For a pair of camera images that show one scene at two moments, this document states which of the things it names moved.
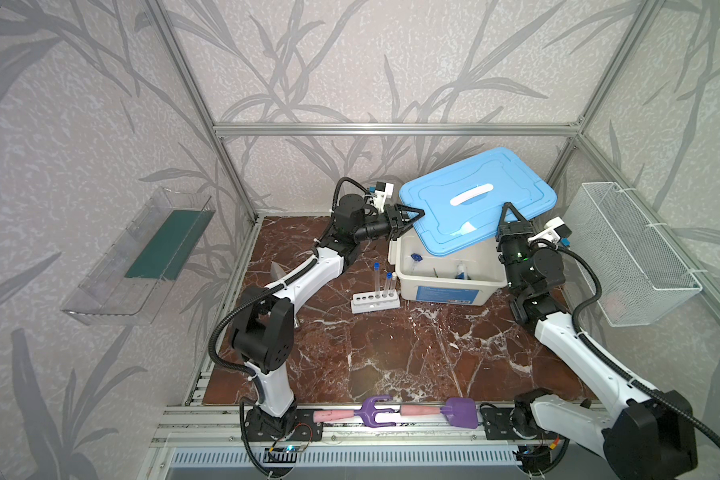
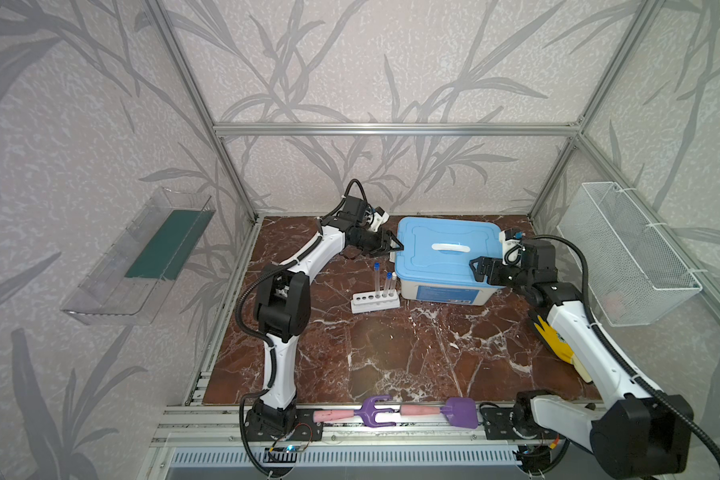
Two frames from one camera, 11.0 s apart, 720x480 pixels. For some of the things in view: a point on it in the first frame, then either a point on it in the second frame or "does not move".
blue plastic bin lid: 463,204 to 439,251
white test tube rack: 370,302 does not move
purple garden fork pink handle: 366,412 does not move
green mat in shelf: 169,251 does not move
